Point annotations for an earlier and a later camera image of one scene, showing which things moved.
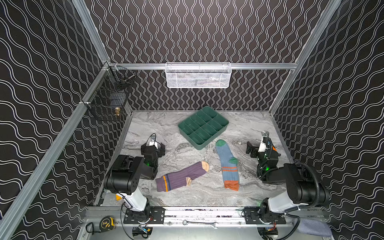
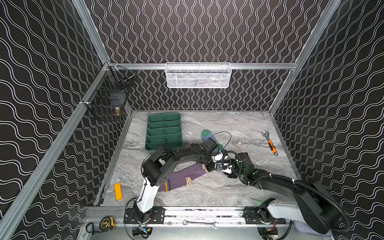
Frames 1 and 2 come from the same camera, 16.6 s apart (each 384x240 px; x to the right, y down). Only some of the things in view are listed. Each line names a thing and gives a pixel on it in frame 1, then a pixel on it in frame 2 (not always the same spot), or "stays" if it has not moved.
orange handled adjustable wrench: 266,134 stays
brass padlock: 117,110 stays
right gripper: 253,149 -> 233,167
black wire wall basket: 109,100 stays
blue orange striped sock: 230,165 -> 207,134
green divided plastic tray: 199,128 -> 164,131
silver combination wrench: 185,222 stays
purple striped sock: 173,181 stays
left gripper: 152,150 -> 208,162
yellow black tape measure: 106,223 stays
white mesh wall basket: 198,75 stays
